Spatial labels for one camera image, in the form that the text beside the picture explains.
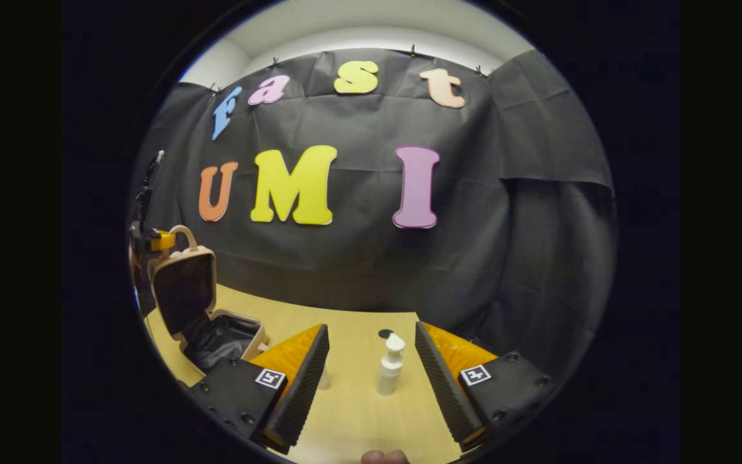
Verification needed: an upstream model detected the pink suitcase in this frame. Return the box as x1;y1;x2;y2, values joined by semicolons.
149;225;269;374

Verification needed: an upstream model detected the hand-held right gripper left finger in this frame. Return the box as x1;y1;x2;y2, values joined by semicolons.
192;324;330;455

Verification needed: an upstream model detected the black backdrop cloth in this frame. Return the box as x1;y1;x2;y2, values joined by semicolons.
129;48;616;387

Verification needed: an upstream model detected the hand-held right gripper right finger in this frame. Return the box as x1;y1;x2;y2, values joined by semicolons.
415;321;555;452

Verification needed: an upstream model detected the white pump bottle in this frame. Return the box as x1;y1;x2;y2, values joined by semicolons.
377;333;406;396

